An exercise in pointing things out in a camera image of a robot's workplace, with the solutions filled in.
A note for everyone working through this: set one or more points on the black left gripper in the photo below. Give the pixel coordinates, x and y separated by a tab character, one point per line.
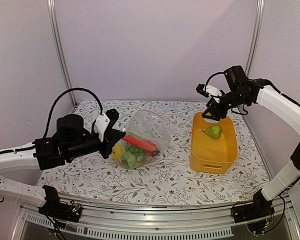
111	138

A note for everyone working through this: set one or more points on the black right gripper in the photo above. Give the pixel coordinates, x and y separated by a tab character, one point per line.
215	110

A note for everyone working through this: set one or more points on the yellow toy lemon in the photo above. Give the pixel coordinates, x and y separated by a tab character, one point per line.
117	152

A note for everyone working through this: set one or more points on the green toy leafy vegetable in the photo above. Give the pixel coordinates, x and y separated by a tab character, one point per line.
213	131

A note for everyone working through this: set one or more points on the green toy grape bunch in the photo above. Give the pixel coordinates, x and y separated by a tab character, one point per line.
133	157

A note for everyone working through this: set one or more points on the clear zip top bag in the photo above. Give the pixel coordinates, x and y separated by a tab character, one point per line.
147	125

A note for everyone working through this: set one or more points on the orange toy carrot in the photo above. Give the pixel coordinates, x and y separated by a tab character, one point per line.
149	147

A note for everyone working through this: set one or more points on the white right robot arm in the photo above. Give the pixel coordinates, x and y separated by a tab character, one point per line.
286	110

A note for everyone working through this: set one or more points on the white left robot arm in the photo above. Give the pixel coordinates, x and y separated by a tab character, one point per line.
37	155

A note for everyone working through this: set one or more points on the yellow plastic basket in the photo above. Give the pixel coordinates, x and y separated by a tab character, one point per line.
212	155

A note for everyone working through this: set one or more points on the floral patterned table mat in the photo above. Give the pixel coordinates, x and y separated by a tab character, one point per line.
168	180

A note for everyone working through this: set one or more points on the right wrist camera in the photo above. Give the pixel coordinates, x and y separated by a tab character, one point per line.
201	90

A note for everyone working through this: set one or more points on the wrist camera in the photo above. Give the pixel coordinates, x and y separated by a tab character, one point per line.
113	116
201	90

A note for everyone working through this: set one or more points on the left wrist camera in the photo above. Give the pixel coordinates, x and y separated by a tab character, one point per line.
113	116

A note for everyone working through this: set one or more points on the aluminium front rail base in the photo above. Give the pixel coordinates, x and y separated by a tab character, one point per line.
107	220

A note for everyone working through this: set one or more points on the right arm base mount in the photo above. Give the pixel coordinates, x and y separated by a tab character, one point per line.
259	208

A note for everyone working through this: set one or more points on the right aluminium corner post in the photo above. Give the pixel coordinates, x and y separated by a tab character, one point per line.
260	6

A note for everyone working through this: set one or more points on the aluminium corner post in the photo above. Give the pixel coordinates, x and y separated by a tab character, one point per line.
260	6
51	7

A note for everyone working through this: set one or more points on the left aluminium corner post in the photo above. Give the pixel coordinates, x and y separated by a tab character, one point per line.
51	7

